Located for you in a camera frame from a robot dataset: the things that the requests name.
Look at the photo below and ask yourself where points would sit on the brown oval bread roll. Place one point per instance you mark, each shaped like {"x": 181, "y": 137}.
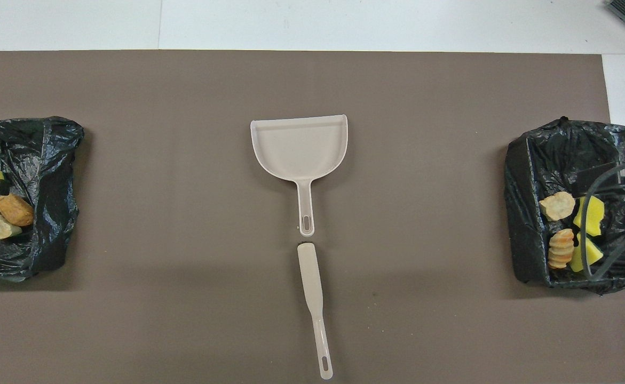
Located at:
{"x": 15, "y": 209}

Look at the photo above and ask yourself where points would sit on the yellow sponge with green layer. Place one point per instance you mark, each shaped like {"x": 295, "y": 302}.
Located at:
{"x": 594, "y": 213}

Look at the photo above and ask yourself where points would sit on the wedge beige bread piece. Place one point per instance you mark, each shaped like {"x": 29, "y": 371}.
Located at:
{"x": 558, "y": 205}

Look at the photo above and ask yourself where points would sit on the notched yellow sponge piece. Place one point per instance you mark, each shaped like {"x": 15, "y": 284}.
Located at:
{"x": 579, "y": 258}

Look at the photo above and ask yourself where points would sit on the lumpy beige bread piece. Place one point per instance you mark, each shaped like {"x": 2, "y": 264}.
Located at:
{"x": 561, "y": 249}

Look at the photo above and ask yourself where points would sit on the beige plastic dustpan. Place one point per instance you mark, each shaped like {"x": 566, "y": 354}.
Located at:
{"x": 299, "y": 149}

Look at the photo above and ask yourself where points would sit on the beige brush with black bristles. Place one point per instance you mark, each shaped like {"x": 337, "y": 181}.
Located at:
{"x": 309, "y": 272}

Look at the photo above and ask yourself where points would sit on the black bag lined bin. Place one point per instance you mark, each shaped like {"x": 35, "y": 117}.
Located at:
{"x": 50, "y": 160}
{"x": 558, "y": 149}

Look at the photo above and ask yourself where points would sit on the large brown table mat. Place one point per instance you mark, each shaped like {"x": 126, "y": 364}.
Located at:
{"x": 184, "y": 298}

